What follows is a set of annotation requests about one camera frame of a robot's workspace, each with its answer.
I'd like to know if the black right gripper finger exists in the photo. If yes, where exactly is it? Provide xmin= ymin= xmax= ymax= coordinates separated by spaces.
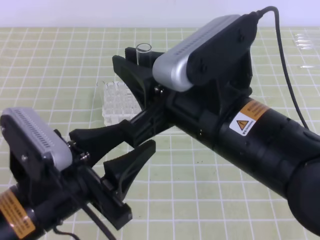
xmin=112 ymin=47 xmax=163 ymax=110

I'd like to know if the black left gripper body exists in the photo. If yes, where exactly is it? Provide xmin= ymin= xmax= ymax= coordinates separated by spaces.
xmin=45 ymin=141 xmax=132 ymax=230

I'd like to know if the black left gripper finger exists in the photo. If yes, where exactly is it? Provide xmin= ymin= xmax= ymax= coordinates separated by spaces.
xmin=69 ymin=120 xmax=132 ymax=167
xmin=103 ymin=139 xmax=156 ymax=200

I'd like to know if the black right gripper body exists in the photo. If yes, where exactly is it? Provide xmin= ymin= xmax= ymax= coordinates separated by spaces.
xmin=129 ymin=83 xmax=225 ymax=148

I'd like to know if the clear glass test tube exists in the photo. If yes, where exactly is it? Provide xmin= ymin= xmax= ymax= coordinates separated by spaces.
xmin=135 ymin=43 xmax=152 ymax=68

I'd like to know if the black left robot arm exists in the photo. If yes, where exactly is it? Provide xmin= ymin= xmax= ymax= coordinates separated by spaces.
xmin=0 ymin=116 xmax=156 ymax=240

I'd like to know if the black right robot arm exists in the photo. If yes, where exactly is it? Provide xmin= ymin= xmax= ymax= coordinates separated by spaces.
xmin=112 ymin=47 xmax=320 ymax=235

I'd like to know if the white test tube rack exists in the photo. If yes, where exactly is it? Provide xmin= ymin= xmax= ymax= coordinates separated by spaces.
xmin=96 ymin=80 xmax=141 ymax=126

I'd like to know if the green grid tablecloth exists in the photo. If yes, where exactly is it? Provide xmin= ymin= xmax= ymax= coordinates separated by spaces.
xmin=0 ymin=27 xmax=320 ymax=240

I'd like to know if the single clear tube lying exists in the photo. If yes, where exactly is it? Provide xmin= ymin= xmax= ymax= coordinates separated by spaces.
xmin=300 ymin=65 xmax=317 ymax=69

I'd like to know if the clear test tubes pile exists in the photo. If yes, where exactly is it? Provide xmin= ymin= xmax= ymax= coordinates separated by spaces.
xmin=293 ymin=32 xmax=320 ymax=50

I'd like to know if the black left camera cable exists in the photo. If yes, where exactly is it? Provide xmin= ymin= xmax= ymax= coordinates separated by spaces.
xmin=53 ymin=197 xmax=117 ymax=240

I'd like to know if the black camera cable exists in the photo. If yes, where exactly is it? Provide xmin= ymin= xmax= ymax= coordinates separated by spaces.
xmin=53 ymin=197 xmax=117 ymax=240
xmin=254 ymin=6 xmax=311 ymax=130

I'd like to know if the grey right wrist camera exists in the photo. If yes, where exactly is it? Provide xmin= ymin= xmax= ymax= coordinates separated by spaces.
xmin=152 ymin=12 xmax=258 ymax=92

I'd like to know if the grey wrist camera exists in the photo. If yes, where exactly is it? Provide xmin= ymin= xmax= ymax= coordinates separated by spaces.
xmin=152 ymin=12 xmax=258 ymax=92
xmin=2 ymin=107 xmax=73 ymax=171

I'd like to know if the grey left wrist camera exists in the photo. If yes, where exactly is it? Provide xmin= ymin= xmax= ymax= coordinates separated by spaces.
xmin=2 ymin=107 xmax=73 ymax=171

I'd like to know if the black right camera cable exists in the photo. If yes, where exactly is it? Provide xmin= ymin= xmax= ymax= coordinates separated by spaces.
xmin=254 ymin=6 xmax=311 ymax=130

